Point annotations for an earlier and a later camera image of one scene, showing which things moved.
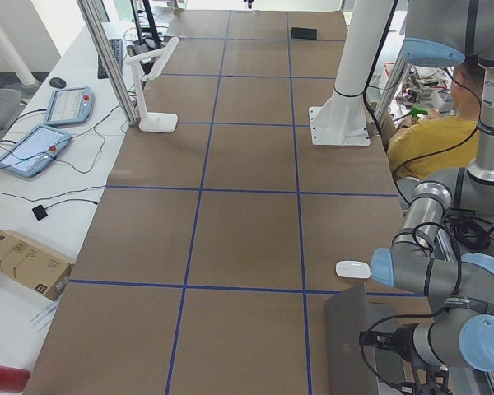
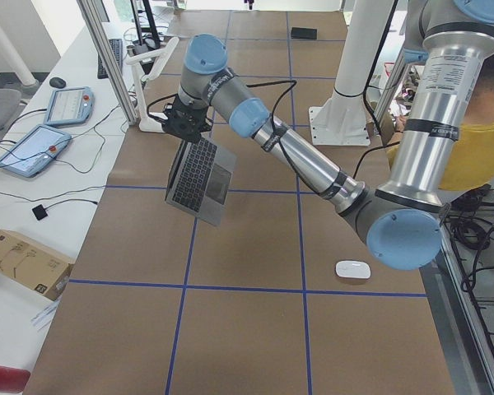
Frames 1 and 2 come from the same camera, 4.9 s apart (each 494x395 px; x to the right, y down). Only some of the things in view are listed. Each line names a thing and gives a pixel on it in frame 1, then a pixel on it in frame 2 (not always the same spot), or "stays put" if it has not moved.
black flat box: x=305 y=33 stays put
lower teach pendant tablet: x=35 y=151 stays put
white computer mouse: x=352 y=269 stays put
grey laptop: x=347 y=313 to x=201 y=180
